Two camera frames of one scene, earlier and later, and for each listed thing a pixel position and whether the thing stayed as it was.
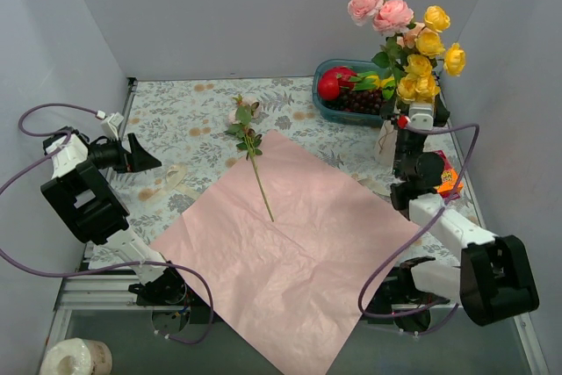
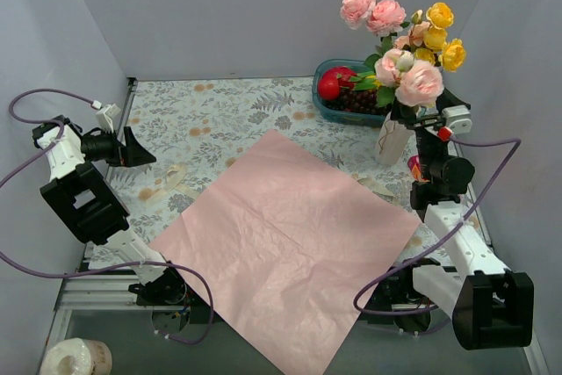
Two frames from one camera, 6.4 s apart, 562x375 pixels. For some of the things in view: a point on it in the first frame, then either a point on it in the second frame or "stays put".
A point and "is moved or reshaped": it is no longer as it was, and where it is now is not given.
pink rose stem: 367,5 is moved or reshaped
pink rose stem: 408,39 is moved or reshaped
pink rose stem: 241,114 to 418,82
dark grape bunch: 357,101 stays put
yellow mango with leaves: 369,81 stays put
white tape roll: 77,356 stays put
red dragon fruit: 333,80 stays put
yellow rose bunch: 419,82 stays put
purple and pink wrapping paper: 295,290 stays put
